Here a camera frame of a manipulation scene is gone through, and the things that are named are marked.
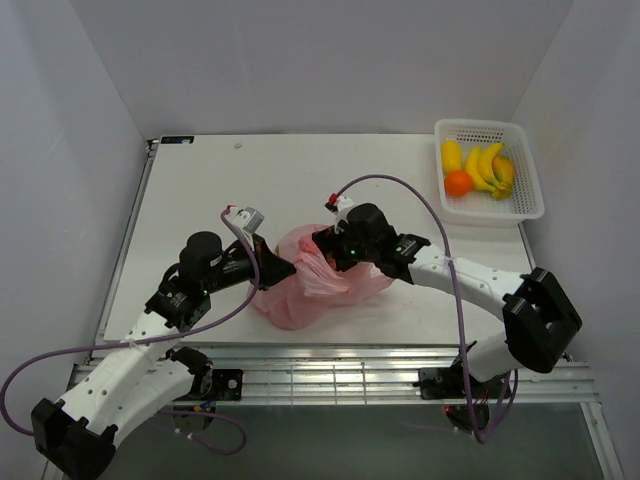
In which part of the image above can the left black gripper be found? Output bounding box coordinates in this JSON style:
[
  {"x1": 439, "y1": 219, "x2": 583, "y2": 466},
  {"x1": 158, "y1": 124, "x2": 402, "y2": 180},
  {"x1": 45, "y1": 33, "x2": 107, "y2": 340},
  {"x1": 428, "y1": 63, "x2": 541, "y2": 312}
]
[{"x1": 203, "y1": 234, "x2": 298, "y2": 295}]

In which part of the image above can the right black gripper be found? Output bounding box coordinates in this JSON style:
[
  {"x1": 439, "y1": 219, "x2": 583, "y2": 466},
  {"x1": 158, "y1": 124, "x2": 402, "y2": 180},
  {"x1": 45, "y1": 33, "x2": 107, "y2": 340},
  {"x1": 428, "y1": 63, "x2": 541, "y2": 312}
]
[{"x1": 307, "y1": 223, "x2": 378, "y2": 279}]

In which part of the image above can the pink plastic bag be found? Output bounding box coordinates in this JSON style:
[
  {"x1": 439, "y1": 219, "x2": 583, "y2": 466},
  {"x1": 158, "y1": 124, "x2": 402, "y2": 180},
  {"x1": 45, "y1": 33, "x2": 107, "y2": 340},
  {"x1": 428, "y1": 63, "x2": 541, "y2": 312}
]
[{"x1": 251, "y1": 224, "x2": 392, "y2": 330}]

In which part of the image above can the orange fake orange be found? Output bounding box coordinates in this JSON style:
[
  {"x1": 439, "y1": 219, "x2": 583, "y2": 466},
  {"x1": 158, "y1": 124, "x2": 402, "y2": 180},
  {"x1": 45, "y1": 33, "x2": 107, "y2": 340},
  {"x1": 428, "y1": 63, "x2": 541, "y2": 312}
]
[{"x1": 444, "y1": 170, "x2": 474, "y2": 198}]

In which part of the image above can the yellow fake banana bunch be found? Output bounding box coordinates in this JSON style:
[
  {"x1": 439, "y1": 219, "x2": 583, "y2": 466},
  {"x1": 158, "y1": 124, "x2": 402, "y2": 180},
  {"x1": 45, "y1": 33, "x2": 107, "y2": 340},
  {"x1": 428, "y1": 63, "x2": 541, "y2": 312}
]
[{"x1": 465, "y1": 142, "x2": 513, "y2": 200}]

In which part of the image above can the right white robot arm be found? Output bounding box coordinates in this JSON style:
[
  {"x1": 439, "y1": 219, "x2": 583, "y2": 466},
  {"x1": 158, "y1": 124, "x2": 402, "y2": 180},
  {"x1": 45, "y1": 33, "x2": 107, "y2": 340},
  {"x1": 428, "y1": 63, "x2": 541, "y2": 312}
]
[{"x1": 312, "y1": 203, "x2": 582, "y2": 397}]

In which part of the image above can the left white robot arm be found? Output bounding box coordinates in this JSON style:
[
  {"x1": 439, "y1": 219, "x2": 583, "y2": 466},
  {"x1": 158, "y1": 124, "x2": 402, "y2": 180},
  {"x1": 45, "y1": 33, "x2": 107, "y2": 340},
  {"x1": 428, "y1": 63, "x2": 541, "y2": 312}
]
[{"x1": 31, "y1": 231, "x2": 296, "y2": 479}]

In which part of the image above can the yellow green fake mango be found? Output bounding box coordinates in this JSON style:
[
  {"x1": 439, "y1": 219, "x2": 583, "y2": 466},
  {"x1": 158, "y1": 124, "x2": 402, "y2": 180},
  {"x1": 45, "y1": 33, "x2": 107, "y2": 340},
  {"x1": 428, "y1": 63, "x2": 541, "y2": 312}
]
[{"x1": 492, "y1": 155, "x2": 514, "y2": 186}]

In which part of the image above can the white plastic basket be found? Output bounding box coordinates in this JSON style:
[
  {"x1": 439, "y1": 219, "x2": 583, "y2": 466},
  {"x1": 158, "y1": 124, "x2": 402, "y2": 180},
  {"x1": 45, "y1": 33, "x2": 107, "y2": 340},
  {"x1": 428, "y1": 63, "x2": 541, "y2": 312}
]
[{"x1": 434, "y1": 119, "x2": 545, "y2": 227}]

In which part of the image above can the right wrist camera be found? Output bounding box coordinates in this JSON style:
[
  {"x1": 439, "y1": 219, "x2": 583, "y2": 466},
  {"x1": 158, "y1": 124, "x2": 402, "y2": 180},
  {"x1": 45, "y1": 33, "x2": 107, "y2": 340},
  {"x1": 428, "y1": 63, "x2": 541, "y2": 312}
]
[{"x1": 325, "y1": 193, "x2": 356, "y2": 234}]

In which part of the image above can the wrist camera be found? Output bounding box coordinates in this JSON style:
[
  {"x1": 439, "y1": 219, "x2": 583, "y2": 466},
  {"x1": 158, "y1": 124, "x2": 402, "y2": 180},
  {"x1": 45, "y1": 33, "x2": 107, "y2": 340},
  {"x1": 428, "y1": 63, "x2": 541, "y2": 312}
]
[
  {"x1": 325, "y1": 193, "x2": 356, "y2": 234},
  {"x1": 228, "y1": 205, "x2": 265, "y2": 235}
]

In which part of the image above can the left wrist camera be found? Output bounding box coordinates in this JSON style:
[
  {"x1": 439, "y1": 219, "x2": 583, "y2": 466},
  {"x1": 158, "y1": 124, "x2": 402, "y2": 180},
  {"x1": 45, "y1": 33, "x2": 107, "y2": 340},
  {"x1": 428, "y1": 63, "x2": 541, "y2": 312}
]
[{"x1": 228, "y1": 205, "x2": 265, "y2": 235}]

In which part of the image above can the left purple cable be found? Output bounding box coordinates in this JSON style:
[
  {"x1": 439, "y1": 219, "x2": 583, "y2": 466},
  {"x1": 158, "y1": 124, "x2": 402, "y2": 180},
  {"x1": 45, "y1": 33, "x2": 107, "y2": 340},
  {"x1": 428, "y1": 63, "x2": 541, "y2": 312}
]
[{"x1": 0, "y1": 204, "x2": 261, "y2": 455}]

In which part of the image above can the aluminium frame rail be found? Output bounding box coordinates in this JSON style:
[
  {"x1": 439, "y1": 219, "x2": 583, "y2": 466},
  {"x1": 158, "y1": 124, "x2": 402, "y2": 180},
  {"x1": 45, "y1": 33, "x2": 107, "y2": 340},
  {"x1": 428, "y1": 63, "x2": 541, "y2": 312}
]
[{"x1": 62, "y1": 344, "x2": 626, "y2": 480}]

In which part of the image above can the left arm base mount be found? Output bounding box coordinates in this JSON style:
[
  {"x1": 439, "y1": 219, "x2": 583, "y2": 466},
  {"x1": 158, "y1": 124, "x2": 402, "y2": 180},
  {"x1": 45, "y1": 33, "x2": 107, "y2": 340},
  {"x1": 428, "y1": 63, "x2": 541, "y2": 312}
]
[{"x1": 165, "y1": 347, "x2": 244, "y2": 432}]

